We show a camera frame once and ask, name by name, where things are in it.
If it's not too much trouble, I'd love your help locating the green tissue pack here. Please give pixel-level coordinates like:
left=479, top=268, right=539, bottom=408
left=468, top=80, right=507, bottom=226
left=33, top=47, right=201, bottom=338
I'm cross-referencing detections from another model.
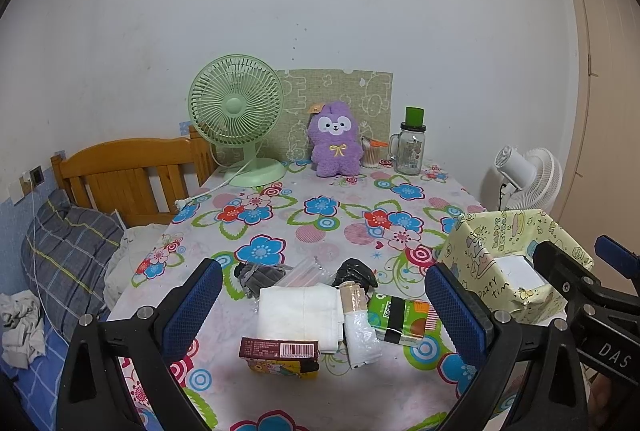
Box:
left=368, top=293, right=438, bottom=347

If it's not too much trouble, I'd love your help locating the grey drawstring pouch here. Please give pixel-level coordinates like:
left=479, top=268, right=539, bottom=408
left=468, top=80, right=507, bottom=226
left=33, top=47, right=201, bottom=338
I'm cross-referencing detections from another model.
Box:
left=233, top=263, right=291, bottom=299

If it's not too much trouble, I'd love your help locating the brown yellow snack box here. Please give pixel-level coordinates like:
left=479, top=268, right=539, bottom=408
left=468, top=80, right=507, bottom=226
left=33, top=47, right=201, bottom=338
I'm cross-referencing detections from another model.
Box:
left=239, top=337, right=320, bottom=379

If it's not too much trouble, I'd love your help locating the black plastic bag bundle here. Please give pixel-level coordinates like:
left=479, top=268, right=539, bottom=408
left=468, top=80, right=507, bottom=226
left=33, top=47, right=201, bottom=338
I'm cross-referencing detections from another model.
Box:
left=332, top=258, right=378, bottom=291

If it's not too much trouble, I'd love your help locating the white towel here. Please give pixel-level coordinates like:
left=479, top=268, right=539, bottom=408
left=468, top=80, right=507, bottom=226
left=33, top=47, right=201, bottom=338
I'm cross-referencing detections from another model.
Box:
left=256, top=284, right=344, bottom=354

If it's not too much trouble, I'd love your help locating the clear plastic bag pack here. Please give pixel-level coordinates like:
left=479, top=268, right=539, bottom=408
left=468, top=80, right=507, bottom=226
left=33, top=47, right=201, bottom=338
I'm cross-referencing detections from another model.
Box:
left=276, top=257, right=334, bottom=288

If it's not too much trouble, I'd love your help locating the beige door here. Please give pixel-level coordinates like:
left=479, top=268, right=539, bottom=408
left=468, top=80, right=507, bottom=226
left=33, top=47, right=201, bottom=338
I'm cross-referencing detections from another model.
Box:
left=552, top=0, right=639, bottom=251

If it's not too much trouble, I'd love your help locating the yellow patterned storage box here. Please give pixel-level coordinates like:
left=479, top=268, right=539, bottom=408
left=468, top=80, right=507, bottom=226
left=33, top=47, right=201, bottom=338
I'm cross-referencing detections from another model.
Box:
left=438, top=209, right=593, bottom=324

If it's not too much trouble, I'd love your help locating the crumpled grey cloth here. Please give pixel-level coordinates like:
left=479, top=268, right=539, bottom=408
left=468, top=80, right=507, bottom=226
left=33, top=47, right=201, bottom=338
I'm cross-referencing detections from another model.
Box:
left=1, top=290, right=46, bottom=369

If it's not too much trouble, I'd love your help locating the white standing fan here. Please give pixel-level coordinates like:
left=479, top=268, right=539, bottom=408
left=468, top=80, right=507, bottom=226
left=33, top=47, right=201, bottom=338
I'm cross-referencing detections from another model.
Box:
left=494, top=145, right=562, bottom=212

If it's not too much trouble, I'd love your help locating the grey plaid pillow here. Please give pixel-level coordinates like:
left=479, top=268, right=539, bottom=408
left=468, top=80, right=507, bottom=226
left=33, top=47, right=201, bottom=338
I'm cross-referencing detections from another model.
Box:
left=21, top=190, right=124, bottom=341

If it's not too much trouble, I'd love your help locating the floral tablecloth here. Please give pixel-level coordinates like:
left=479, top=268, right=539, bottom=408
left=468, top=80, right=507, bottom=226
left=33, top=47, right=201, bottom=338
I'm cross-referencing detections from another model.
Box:
left=112, top=162, right=480, bottom=430

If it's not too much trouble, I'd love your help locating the glass jar green lid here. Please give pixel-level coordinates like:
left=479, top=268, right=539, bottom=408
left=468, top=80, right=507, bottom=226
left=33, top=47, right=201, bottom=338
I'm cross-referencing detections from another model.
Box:
left=388, top=106, right=426, bottom=176

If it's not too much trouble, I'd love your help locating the toothpick jar orange lid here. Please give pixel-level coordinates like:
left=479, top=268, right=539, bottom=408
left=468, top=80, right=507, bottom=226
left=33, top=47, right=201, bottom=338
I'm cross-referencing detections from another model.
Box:
left=361, top=136, right=388, bottom=168

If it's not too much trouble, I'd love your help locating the purple plush toy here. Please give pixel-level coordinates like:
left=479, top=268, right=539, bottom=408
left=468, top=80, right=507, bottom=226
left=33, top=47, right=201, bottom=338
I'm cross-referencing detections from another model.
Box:
left=307, top=101, right=363, bottom=178

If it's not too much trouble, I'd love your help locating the green desk fan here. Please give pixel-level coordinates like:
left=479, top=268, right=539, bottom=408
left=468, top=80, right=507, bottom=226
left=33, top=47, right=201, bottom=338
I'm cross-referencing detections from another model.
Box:
left=186, top=54, right=285, bottom=188

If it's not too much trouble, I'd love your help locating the white fan power cable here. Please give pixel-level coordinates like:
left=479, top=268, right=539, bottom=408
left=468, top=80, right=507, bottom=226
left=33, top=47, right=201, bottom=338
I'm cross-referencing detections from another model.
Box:
left=173, top=145, right=266, bottom=212

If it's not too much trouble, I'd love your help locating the wall power socket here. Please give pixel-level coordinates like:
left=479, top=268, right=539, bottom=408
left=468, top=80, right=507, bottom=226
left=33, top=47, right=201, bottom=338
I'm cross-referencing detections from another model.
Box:
left=29, top=166, right=44, bottom=188

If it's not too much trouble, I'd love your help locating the green patterned wall mat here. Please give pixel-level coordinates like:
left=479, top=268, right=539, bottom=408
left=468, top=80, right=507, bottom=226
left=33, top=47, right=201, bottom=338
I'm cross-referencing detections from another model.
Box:
left=214, top=68, right=394, bottom=163

